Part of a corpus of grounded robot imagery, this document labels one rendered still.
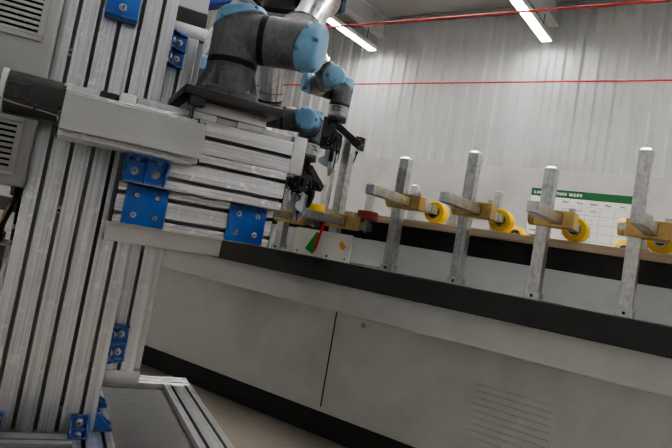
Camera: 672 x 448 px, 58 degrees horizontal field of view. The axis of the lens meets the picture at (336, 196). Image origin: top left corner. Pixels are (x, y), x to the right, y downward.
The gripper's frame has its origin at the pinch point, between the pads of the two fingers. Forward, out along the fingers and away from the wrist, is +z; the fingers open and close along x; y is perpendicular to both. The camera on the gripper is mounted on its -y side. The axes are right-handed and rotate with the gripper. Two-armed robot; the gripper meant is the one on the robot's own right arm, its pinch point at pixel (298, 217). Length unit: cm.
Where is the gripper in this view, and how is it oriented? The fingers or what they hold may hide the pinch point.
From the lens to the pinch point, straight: 198.6
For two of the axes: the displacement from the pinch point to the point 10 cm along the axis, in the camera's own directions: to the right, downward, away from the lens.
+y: -5.5, -1.7, -8.2
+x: 8.1, 1.0, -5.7
